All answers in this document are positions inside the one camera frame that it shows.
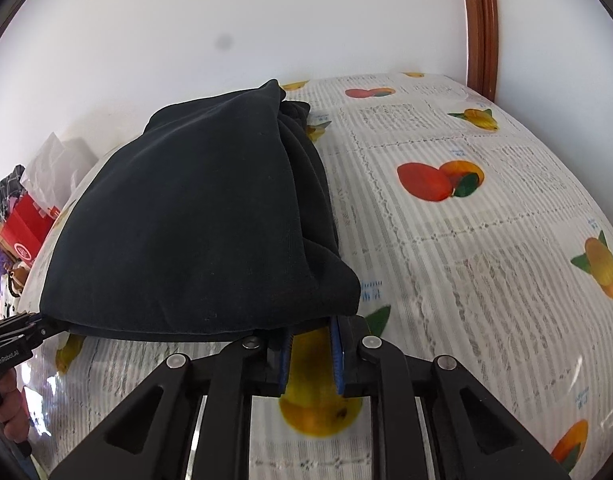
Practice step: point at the black patterned bag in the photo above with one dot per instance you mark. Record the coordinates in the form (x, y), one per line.
(11, 190)

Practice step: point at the white plastic bag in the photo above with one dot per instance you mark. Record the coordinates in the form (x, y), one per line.
(55, 171)

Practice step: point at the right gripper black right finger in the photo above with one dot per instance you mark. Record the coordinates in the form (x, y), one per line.
(432, 419)

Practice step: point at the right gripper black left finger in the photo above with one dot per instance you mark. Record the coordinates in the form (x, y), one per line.
(189, 418)

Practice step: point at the red shopping bag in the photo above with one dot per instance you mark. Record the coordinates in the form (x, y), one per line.
(26, 228)

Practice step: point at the brown wooden door frame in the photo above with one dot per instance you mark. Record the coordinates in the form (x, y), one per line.
(483, 44)

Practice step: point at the brown cardboard box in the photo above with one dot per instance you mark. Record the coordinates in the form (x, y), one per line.
(5, 246)

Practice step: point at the left hand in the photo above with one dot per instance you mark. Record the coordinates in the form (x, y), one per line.
(13, 415)

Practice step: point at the black sweatshirt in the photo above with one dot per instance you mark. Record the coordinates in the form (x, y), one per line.
(214, 223)

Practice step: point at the fruit print bed cover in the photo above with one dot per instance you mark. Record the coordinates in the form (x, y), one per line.
(471, 238)

